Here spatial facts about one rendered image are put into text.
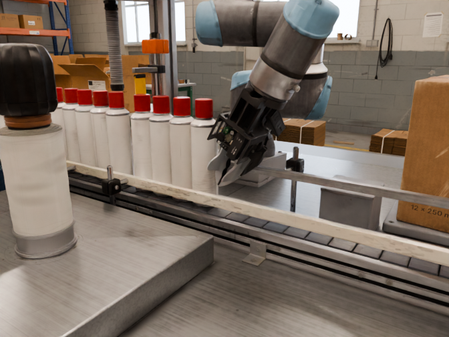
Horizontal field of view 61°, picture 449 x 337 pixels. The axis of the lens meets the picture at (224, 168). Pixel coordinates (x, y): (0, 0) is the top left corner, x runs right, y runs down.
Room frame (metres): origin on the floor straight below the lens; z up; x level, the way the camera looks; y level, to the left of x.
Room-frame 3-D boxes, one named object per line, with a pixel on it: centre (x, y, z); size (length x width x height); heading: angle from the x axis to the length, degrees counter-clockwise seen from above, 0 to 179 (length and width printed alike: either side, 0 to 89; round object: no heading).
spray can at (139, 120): (0.80, 0.17, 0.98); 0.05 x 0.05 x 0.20
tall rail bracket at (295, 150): (0.70, -0.13, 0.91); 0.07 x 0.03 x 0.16; 147
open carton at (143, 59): (5.20, 0.98, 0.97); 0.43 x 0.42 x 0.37; 143
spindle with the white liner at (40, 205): (0.54, 0.28, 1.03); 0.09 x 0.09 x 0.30
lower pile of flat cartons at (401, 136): (4.63, -2.20, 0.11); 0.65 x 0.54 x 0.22; 54
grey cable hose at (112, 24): (0.99, 0.27, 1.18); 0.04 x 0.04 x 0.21
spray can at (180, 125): (0.74, 0.08, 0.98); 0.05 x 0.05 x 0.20
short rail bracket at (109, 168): (0.74, 0.23, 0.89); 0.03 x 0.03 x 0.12; 57
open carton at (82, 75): (2.64, 0.79, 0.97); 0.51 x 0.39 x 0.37; 152
